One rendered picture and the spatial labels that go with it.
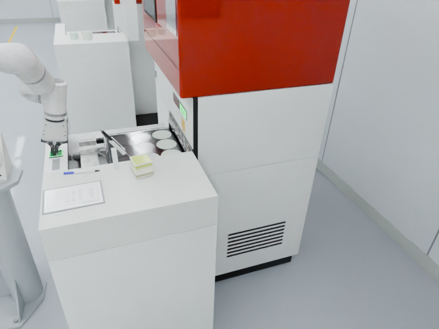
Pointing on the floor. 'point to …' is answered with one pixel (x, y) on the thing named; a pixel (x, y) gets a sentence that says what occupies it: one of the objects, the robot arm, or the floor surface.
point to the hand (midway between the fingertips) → (54, 150)
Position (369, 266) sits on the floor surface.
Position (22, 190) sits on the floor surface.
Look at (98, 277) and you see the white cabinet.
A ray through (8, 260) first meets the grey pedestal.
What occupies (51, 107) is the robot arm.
